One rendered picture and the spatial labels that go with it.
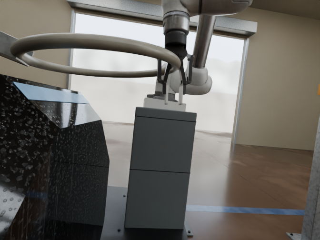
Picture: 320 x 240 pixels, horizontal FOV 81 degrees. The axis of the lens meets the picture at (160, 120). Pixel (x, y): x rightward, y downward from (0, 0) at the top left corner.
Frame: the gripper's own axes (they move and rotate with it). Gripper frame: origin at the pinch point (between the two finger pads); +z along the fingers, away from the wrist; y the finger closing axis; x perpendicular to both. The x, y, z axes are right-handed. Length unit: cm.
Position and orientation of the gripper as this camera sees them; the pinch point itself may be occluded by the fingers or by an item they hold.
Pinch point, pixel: (173, 95)
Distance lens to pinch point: 65.6
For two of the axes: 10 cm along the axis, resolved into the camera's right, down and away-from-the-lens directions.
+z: -0.3, 10.0, 0.7
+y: -9.9, -0.2, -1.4
